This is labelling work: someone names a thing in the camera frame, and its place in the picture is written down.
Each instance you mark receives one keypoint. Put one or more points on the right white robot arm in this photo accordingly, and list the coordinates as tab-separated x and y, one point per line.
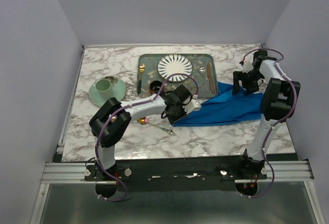
277	104

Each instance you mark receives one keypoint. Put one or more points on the green cup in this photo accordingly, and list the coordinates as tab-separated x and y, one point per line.
104	88

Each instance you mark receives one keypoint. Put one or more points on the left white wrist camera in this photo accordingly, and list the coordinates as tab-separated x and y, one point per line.
193	105

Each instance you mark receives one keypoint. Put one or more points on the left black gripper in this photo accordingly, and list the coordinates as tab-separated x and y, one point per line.
172	120

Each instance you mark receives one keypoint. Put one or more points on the gold fork green handle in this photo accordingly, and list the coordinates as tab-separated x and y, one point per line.
141	71

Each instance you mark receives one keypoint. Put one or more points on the iridescent gold spoon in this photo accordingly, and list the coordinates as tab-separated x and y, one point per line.
145	121

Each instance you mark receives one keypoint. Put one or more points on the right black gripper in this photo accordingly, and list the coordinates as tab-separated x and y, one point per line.
239	76

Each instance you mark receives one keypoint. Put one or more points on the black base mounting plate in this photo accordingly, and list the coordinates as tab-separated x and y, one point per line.
179	174

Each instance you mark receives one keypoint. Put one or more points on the orange black mug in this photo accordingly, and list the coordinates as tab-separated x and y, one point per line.
155	87

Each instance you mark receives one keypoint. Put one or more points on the white blue striped plate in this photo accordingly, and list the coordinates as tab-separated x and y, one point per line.
175	64

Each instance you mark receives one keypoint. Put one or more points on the green saucer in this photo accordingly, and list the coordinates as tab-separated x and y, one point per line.
119	89

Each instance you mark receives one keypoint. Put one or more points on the blue cloth napkin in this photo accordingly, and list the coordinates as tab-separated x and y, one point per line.
225	109

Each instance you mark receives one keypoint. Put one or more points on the green floral serving tray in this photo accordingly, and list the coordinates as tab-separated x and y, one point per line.
195	79

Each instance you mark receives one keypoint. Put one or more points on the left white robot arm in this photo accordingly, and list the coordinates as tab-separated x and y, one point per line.
110	122

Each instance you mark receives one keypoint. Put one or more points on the silver spoon on tray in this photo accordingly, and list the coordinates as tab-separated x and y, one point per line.
202	71

